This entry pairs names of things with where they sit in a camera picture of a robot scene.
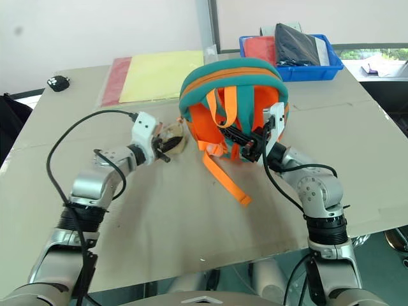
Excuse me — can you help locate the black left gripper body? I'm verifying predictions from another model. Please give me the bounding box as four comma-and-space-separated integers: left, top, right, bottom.
152, 132, 167, 159

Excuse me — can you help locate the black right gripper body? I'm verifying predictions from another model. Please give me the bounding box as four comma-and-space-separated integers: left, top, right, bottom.
240, 126, 272, 164

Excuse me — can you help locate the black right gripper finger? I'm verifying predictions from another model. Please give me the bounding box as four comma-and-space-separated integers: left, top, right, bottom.
222, 129, 251, 149
219, 122, 254, 142

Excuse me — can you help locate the orange and teal backpack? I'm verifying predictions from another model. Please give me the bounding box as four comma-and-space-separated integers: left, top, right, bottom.
178, 59, 290, 208

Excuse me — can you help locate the brown cardboard table cover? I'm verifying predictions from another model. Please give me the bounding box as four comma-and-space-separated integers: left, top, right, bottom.
0, 52, 408, 293

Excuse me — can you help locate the yellow plastic folder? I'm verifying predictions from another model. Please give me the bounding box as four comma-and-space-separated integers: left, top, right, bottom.
118, 50, 205, 103

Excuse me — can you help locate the red plastic sheet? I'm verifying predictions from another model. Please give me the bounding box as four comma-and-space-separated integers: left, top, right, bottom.
101, 56, 133, 108

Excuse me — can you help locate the small clear plastic bag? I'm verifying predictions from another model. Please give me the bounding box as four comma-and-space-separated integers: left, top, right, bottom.
203, 47, 219, 64

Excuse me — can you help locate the blue plastic bin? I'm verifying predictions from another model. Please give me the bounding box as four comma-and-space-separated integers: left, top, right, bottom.
238, 33, 344, 82

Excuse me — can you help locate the black fabric bag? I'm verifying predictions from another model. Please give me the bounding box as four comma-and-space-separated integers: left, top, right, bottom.
274, 22, 321, 66

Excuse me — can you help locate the small black paw-print pouch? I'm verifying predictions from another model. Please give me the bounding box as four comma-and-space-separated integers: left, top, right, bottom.
47, 75, 71, 93

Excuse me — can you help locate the grey white flat package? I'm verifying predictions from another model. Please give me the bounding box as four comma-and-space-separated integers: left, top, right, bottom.
314, 36, 332, 66

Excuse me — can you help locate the grey robot body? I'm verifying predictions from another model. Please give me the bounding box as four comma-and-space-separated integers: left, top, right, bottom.
159, 258, 289, 306

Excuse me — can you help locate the small purple white object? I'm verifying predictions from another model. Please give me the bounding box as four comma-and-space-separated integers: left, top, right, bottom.
360, 62, 388, 77

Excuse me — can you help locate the brown round stool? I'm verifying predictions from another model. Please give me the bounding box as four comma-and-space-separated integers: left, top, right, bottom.
384, 226, 408, 268

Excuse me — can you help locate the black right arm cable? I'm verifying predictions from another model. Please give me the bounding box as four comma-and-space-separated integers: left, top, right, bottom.
261, 122, 339, 306

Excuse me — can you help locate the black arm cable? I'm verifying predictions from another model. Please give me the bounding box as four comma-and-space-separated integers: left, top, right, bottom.
46, 110, 140, 306
261, 122, 339, 306

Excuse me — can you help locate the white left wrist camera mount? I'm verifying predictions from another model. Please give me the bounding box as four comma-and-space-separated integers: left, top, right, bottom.
131, 112, 161, 166

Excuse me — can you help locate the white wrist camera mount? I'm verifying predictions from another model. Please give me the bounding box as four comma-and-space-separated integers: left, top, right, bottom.
261, 102, 285, 166
131, 112, 161, 166

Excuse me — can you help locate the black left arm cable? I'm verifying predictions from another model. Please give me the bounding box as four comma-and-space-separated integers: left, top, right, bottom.
46, 110, 140, 306

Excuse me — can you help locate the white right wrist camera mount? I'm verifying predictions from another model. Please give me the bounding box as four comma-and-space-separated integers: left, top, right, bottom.
261, 102, 285, 166

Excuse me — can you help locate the dark window frame post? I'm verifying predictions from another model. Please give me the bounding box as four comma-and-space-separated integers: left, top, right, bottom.
200, 0, 222, 61

